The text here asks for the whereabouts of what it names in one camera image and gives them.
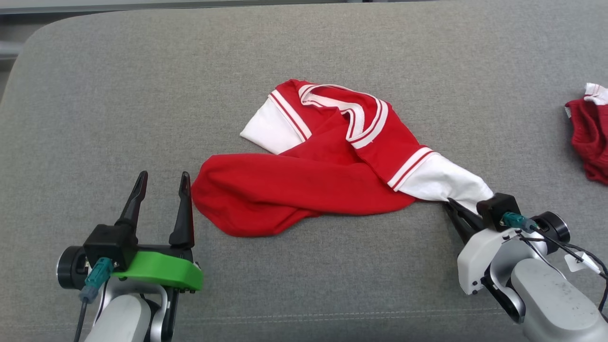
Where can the red white jersey shirt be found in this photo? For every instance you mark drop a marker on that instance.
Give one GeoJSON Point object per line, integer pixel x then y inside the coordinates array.
{"type": "Point", "coordinates": [294, 190]}

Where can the grey fabric sofa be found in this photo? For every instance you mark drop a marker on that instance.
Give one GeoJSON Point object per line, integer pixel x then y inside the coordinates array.
{"type": "Point", "coordinates": [142, 95]}

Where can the red shorts white waistband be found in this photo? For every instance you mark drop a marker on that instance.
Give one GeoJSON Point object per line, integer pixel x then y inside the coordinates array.
{"type": "Point", "coordinates": [591, 137]}

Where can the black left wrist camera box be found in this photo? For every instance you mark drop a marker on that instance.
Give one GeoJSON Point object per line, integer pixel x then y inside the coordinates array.
{"type": "Point", "coordinates": [109, 244]}

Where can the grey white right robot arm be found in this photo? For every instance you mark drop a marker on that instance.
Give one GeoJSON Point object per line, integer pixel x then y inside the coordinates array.
{"type": "Point", "coordinates": [555, 304]}

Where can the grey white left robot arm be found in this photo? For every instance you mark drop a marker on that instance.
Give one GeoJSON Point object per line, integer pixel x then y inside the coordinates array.
{"type": "Point", "coordinates": [123, 318]}

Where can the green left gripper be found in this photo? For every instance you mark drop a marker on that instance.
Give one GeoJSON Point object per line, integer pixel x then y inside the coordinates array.
{"type": "Point", "coordinates": [164, 268]}

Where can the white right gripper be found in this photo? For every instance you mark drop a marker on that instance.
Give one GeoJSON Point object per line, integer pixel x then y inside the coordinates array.
{"type": "Point", "coordinates": [475, 256]}

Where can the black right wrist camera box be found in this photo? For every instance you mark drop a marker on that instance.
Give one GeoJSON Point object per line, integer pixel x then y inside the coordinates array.
{"type": "Point", "coordinates": [494, 209]}

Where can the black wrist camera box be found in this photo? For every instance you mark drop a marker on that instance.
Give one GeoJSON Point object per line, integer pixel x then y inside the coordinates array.
{"type": "Point", "coordinates": [494, 209]}
{"type": "Point", "coordinates": [109, 244]}

